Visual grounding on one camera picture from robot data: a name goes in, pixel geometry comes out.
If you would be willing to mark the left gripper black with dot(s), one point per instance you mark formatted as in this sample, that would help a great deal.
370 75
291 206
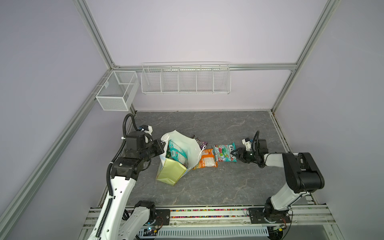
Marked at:
159 148

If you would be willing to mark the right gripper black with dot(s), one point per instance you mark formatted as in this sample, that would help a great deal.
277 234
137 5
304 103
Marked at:
240 155

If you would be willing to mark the teal Fox's candy bag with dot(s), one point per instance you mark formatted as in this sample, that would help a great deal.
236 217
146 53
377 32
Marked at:
174 152

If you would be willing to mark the Fox's mint blossom candy bag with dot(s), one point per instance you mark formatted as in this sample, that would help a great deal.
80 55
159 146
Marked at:
222 153

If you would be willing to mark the illustrated paper gift bag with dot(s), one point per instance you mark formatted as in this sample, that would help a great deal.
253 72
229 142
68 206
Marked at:
170 171

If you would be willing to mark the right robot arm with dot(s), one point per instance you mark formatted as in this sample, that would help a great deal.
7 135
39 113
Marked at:
302 175

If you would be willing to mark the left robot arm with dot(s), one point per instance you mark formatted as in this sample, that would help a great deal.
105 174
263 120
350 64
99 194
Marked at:
134 156

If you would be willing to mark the orange Fox's candy bag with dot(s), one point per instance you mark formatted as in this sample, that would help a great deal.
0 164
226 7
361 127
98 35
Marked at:
207 160

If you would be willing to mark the purple M&M's packet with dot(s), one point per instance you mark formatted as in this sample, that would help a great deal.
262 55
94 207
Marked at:
202 144

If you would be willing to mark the white mesh box basket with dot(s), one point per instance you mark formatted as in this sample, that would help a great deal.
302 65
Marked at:
118 91

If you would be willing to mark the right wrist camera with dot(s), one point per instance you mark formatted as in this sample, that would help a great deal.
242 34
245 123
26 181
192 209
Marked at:
247 142

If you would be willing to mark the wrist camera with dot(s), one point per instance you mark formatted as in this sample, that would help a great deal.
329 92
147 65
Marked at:
148 130
247 142

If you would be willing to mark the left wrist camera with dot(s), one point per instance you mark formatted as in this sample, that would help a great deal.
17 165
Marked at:
148 130

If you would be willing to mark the long white wire basket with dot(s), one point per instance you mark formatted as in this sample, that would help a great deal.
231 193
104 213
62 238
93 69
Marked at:
186 78

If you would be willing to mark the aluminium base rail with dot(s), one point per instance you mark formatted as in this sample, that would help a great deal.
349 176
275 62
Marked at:
228 222

